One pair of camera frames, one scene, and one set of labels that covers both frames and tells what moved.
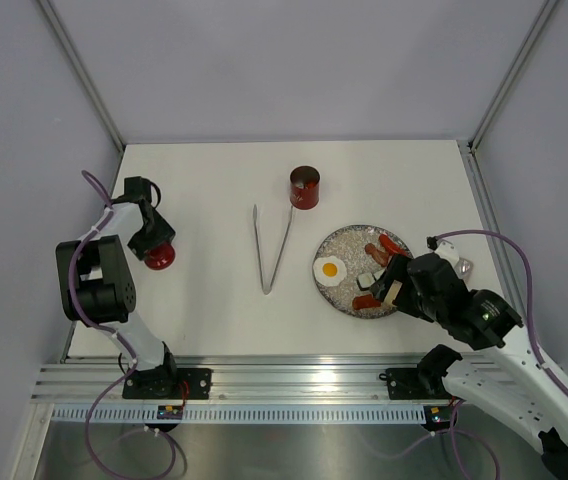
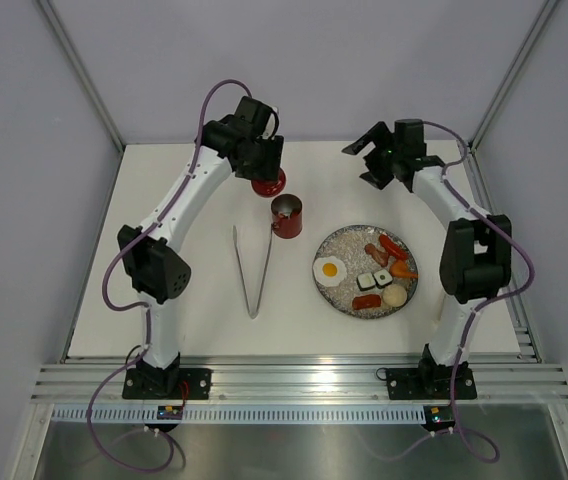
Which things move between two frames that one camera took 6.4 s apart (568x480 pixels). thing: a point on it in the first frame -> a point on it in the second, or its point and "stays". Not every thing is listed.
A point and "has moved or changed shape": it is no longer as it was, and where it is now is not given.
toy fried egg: (329, 270) stays
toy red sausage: (390, 246) stays
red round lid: (161, 257) has moved or changed shape
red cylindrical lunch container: (304, 187) -> (286, 212)
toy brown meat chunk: (380, 256) stays
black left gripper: (163, 234) -> (270, 169)
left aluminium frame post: (81, 70) stays
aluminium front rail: (231, 383) stays
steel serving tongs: (266, 289) -> (252, 312)
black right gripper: (396, 270) -> (381, 137)
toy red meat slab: (365, 301) stays
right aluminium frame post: (511, 73) stays
